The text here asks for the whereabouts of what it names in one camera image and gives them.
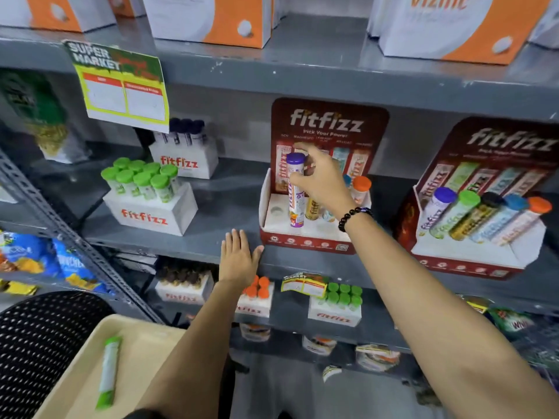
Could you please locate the white cardboard tube holder box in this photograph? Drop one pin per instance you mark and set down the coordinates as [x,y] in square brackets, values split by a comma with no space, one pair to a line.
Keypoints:
[255,305]
[187,161]
[334,317]
[148,215]
[181,294]

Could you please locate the green white tablet tube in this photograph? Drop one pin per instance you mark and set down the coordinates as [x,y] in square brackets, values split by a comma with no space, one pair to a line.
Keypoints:
[108,373]

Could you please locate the orange cap tablet tube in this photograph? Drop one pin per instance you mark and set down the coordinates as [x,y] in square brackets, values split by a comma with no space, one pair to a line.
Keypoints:
[524,220]
[361,187]

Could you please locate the blue cap tablet tube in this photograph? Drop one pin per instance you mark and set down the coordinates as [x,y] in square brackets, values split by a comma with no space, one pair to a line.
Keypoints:
[346,181]
[502,218]

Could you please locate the person's left little finger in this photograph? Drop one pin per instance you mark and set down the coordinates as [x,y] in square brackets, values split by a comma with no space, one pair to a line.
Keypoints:
[224,250]

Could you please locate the dark blue cap tube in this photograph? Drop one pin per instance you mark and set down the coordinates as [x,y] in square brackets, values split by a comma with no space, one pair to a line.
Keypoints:
[174,128]
[186,129]
[198,130]

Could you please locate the green yellow shelf price sign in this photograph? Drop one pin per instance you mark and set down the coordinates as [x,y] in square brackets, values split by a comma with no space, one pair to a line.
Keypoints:
[122,91]

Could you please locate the cluster of brown cap tubes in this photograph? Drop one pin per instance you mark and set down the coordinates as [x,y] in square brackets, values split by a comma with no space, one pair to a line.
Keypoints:
[181,277]

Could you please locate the person's right hand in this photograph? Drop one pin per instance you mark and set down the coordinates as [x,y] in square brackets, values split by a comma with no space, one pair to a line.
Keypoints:
[325,183]

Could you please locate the beige plastic tray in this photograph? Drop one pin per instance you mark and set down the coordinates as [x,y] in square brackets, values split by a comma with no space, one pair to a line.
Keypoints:
[78,375]

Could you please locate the white orange food pouch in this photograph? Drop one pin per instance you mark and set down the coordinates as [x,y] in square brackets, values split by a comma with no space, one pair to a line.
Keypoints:
[376,357]
[332,373]
[254,332]
[319,345]

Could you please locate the person's left hand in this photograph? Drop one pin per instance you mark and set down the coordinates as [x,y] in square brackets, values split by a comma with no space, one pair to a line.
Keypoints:
[236,263]

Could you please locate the green food bag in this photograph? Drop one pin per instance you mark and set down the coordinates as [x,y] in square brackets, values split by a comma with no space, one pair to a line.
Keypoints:
[39,113]

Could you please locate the cluster of green cap tubes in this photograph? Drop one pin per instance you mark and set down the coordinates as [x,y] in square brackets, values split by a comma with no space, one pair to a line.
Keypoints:
[142,178]
[343,294]

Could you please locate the blue snack packet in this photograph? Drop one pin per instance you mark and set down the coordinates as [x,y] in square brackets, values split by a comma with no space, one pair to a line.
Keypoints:
[76,268]
[26,253]

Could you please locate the person's left middle finger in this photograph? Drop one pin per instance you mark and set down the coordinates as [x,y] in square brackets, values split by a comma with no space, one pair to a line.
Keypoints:
[239,242]

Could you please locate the grey metal shelf rack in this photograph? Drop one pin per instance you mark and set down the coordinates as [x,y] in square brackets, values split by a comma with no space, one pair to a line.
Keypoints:
[314,78]

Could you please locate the green drink powder packet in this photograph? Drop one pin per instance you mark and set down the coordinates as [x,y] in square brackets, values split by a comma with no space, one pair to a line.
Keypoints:
[511,320]

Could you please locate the person's left forearm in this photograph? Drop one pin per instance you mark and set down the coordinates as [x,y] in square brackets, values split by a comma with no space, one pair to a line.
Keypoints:
[196,357]

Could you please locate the yellow snack packet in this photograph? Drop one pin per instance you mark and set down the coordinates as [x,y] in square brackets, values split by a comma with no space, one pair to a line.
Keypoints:
[17,287]

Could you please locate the person's left thumb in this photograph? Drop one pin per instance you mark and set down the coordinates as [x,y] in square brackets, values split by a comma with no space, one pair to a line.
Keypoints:
[258,256]

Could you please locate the cluster of orange cap tubes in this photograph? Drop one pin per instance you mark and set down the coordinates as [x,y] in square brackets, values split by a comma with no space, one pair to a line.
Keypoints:
[257,288]

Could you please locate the person's right thumb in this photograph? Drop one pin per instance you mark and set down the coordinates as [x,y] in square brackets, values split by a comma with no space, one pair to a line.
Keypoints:
[301,181]

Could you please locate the black cap tablet tube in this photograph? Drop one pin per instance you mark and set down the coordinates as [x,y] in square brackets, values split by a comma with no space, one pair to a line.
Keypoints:
[478,215]

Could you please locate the green cap tablet tube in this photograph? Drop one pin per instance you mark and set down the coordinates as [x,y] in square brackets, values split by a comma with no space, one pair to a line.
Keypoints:
[456,211]

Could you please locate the red cardboard display box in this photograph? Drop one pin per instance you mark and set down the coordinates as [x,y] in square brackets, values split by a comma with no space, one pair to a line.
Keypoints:
[463,257]
[314,237]

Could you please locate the gold tablet tube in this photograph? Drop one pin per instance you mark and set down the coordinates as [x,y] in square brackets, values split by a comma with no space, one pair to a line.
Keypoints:
[312,209]

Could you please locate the purple cap tablet tube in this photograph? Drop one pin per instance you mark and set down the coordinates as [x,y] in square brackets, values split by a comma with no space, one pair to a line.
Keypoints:
[296,205]
[436,205]

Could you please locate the person's right forearm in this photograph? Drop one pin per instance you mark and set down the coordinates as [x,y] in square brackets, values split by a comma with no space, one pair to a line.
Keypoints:
[436,327]

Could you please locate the orange and white carton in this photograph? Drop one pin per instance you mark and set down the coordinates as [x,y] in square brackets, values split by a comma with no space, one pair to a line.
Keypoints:
[450,26]
[548,21]
[209,17]
[56,10]
[126,4]

